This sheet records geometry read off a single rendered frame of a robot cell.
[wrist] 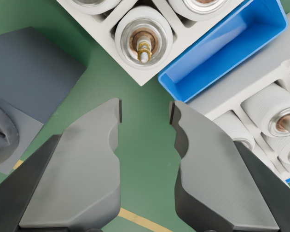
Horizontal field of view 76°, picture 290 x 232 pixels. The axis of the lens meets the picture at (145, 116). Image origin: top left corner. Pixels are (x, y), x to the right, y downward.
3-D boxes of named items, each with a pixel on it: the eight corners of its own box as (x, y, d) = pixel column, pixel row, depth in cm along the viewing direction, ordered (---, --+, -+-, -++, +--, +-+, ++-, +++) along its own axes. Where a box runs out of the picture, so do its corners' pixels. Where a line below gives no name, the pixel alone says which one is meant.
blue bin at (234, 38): (174, 88, 62) (180, 106, 52) (153, 63, 57) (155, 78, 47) (262, 20, 51) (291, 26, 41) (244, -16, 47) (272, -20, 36)
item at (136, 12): (139, 55, 49) (137, 82, 34) (115, 21, 45) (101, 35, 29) (170, 32, 46) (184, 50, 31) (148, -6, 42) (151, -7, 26)
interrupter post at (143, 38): (142, 53, 31) (142, 59, 28) (133, 41, 30) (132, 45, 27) (153, 44, 30) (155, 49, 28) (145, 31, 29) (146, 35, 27)
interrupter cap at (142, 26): (138, 73, 33) (138, 75, 33) (111, 37, 30) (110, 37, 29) (175, 48, 31) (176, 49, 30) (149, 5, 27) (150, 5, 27)
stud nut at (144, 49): (139, 63, 25) (139, 65, 24) (134, 51, 24) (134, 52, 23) (153, 57, 25) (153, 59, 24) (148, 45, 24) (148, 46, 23)
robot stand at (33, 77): (59, 106, 65) (7, 175, 40) (7, 72, 58) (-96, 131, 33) (87, 67, 58) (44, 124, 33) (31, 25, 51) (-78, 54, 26)
